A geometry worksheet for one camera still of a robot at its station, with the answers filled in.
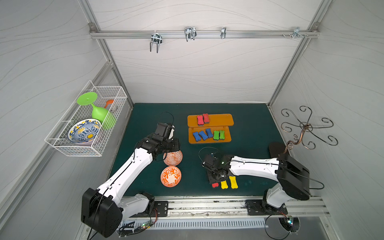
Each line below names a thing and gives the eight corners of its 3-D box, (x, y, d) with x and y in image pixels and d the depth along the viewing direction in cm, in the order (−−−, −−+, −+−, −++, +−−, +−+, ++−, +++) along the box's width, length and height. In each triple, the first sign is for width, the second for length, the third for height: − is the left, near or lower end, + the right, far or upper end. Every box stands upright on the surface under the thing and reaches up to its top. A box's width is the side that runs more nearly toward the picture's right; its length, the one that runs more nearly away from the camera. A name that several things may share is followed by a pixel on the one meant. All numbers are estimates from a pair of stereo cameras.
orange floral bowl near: (160, 187, 81) (158, 185, 78) (163, 169, 88) (161, 166, 85) (180, 187, 81) (179, 185, 78) (181, 169, 88) (181, 166, 85)
